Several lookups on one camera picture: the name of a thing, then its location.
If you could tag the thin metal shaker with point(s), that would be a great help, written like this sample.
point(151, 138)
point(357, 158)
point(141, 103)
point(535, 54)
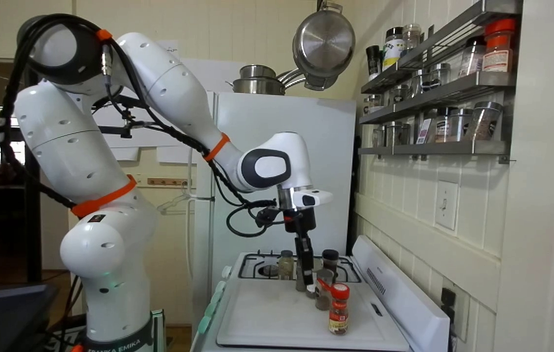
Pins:
point(431, 40)

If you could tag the white label rack jar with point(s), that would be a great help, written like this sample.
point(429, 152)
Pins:
point(431, 130)

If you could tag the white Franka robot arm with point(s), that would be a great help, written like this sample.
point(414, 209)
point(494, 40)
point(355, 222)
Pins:
point(81, 144)

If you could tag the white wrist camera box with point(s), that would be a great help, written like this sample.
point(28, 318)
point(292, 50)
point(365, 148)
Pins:
point(312, 199)

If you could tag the black sauce bottle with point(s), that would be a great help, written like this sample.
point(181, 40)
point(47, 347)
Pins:
point(372, 62)

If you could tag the red lid rack jar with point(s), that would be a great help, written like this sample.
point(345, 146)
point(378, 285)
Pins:
point(500, 46)

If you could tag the steel lid pepper jar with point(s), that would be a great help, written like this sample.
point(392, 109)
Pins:
point(325, 291)

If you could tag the large black lid seasoning jar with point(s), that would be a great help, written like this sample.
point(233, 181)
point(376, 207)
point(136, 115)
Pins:
point(394, 50)

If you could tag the white refrigerator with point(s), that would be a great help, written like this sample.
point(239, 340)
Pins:
point(327, 164)

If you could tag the metal wall spice rack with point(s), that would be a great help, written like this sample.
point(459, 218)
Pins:
point(433, 95)

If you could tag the glass rack spice jar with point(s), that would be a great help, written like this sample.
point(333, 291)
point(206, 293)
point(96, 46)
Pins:
point(472, 60)
point(488, 124)
point(463, 126)

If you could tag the steel lid glass jar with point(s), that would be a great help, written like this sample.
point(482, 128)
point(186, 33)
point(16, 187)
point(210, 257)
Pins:
point(286, 267)

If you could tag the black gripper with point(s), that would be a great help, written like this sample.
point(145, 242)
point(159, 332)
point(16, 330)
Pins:
point(300, 222)

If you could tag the dark monitor screen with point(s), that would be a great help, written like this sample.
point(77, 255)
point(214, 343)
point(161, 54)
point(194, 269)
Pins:
point(2, 320)

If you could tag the white wall outlet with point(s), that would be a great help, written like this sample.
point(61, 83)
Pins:
point(447, 207)

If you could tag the black stove burner grate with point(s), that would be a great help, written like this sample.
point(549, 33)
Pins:
point(245, 261)

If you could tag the red lid spice container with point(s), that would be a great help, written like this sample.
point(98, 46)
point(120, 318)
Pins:
point(339, 310)

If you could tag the white gas stove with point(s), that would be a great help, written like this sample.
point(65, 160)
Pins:
point(406, 306)

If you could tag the hanging stainless steel pan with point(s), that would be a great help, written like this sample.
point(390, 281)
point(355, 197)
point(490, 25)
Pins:
point(324, 42)

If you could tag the black lid spice jar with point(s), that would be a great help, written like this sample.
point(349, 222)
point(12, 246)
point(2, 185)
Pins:
point(331, 265)

